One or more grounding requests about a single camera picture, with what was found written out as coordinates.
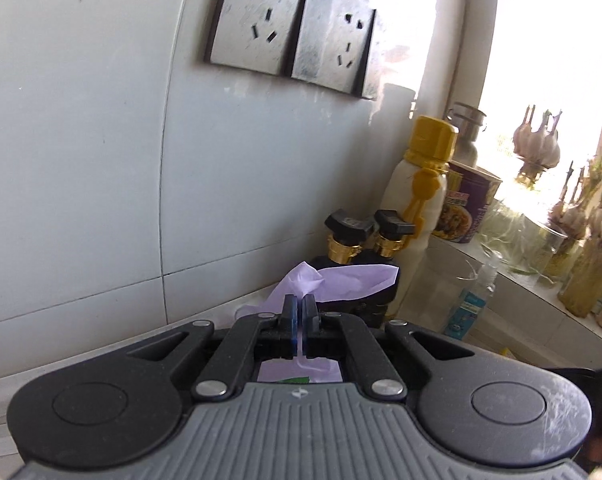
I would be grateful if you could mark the small glass of sprouting garlic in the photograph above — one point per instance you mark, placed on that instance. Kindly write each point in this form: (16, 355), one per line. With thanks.
(548, 255)

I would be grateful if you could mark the garlic bunch in glass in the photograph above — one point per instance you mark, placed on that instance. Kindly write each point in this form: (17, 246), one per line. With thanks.
(536, 142)

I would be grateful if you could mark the clear glass with roots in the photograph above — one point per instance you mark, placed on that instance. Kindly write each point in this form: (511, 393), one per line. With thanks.
(501, 240)

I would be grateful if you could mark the stainless steel flask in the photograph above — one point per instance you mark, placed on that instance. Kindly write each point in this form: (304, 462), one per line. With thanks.
(468, 130)

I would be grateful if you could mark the green packet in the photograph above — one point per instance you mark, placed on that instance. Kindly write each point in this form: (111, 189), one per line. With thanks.
(296, 380)

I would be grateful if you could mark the clear spray bottle blue label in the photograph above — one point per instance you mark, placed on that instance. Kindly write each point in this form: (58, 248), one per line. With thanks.
(468, 310)

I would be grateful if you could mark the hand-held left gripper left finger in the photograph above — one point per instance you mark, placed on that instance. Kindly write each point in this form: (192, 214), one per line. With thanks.
(292, 320)

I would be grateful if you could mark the clear glass jar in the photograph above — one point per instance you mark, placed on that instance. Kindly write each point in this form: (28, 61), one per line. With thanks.
(431, 290)

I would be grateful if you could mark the purple instant noodle cup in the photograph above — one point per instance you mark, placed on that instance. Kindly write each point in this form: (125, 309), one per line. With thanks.
(461, 210)

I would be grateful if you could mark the white wall pipe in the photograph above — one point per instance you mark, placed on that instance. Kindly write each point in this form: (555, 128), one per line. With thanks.
(448, 35)

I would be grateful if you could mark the white bottle yellow cap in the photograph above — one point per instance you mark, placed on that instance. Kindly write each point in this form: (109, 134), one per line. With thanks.
(416, 195)

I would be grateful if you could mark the black bottle gold collar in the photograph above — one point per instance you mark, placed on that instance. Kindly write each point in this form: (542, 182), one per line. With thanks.
(348, 225)
(388, 240)

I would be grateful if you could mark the large glass of sprouting garlic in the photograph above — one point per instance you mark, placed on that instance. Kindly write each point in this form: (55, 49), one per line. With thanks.
(588, 280)

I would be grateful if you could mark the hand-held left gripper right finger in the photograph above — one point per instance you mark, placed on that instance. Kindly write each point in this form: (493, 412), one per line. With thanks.
(308, 320)

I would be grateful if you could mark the purple disposable glove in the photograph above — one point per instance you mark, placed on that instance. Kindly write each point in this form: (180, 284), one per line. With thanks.
(341, 280)

